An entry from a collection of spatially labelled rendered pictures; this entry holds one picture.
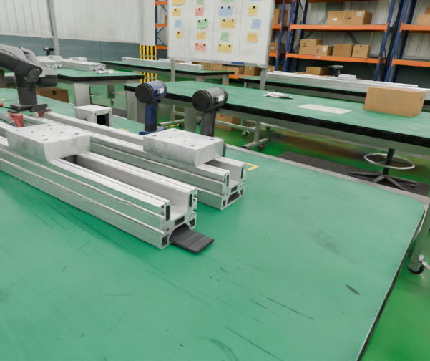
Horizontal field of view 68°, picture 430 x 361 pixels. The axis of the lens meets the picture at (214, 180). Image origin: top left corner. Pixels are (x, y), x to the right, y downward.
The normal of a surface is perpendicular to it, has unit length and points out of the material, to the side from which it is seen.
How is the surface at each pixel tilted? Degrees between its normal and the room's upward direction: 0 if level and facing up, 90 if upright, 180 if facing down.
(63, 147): 90
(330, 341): 0
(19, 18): 90
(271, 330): 0
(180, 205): 90
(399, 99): 88
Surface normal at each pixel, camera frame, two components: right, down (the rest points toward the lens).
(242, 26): -0.63, 0.26
